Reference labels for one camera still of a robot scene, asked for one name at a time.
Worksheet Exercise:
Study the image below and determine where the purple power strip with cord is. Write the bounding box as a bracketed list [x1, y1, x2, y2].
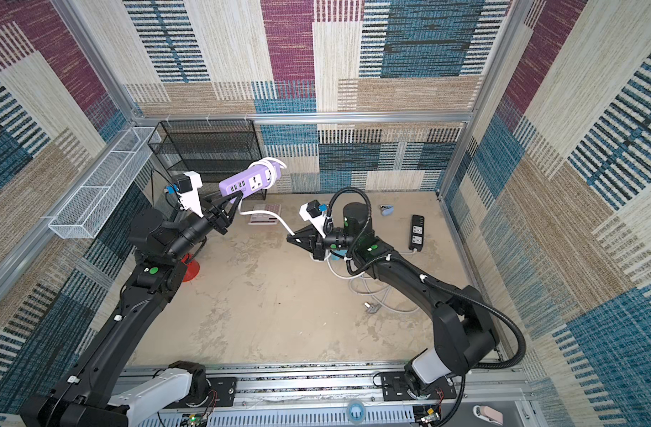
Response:
[219, 157, 369, 281]

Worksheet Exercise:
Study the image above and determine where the black power strip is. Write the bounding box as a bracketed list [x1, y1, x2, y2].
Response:
[409, 215, 425, 252]

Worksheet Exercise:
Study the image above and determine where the white power strip cord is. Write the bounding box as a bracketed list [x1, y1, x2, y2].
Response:
[347, 275, 420, 315]

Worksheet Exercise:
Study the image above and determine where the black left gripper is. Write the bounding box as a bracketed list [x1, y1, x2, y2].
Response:
[165, 188, 242, 266]

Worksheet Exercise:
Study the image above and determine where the white wire mesh basket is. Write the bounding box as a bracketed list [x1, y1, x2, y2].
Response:
[49, 127, 154, 239]

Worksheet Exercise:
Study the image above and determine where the pink calculator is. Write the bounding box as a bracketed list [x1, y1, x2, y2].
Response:
[248, 204, 282, 226]

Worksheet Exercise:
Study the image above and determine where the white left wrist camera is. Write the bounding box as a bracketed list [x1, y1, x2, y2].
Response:
[164, 171, 204, 217]

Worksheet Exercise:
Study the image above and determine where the black corrugated cable conduit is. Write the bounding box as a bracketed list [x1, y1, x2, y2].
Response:
[326, 187, 527, 370]

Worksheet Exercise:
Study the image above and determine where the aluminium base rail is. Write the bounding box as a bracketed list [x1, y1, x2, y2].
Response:
[142, 361, 546, 426]

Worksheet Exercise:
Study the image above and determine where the red pen cup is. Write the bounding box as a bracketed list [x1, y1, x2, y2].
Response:
[181, 254, 201, 282]

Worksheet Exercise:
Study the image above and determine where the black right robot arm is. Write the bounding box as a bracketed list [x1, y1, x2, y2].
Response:
[287, 200, 500, 393]

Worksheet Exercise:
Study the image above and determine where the black wire mesh shelf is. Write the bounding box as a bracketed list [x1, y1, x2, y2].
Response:
[147, 119, 264, 202]

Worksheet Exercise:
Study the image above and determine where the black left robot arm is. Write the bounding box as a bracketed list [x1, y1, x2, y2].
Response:
[20, 191, 243, 426]

